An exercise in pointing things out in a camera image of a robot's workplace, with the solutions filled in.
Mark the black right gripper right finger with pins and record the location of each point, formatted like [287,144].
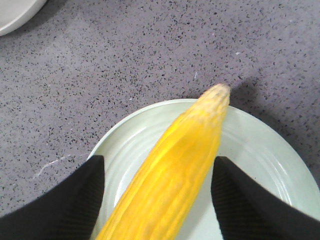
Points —
[245,210]

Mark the cream plate on side counter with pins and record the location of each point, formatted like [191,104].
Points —
[15,13]

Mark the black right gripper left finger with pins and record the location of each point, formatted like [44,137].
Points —
[69,211]

